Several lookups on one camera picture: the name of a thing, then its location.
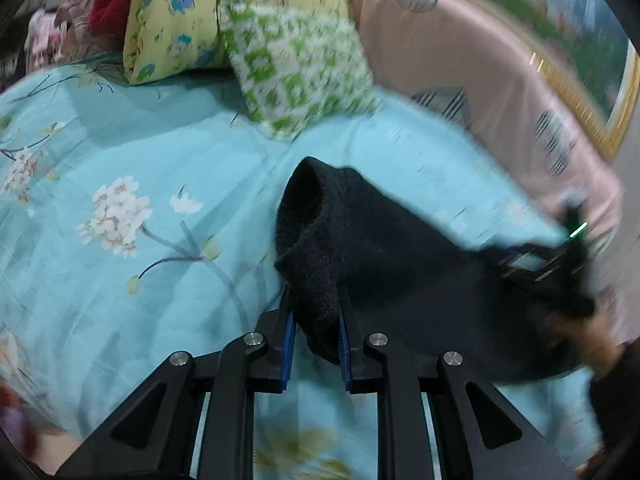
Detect black knit pants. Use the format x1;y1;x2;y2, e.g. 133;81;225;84
276;157;594;384

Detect black sleeved right forearm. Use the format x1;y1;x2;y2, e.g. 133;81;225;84
589;339;640;455

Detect right hand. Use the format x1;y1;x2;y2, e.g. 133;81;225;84
548;313;626;378

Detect light blue floral bedsheet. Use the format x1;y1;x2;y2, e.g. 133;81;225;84
1;56;561;438

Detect gold framed landscape painting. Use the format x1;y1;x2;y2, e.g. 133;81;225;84
484;0;639;160

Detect pink quilt with plaid hearts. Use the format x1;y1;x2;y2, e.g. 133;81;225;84
350;0;623;255

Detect green checkered small pillow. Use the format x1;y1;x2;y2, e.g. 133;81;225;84
217;0;378;140

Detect pink striped clothes pile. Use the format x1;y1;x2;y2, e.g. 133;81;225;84
24;0;122;74

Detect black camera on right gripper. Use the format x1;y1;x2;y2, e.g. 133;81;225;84
561;195;589;261

